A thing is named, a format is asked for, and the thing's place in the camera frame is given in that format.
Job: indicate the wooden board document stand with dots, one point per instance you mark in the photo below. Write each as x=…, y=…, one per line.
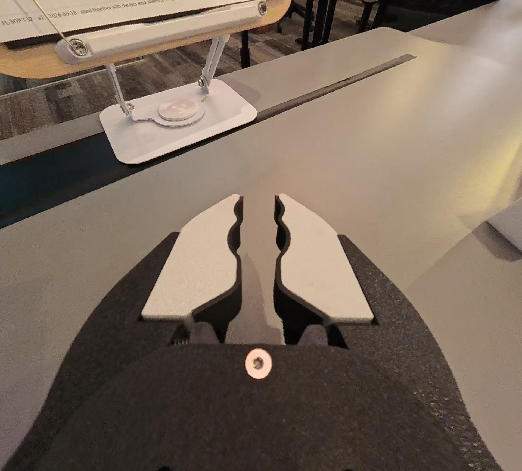
x=183, y=133

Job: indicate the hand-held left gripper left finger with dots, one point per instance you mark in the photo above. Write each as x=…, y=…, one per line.
x=195, y=271

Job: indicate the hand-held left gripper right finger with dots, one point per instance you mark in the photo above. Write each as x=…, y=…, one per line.
x=318, y=275

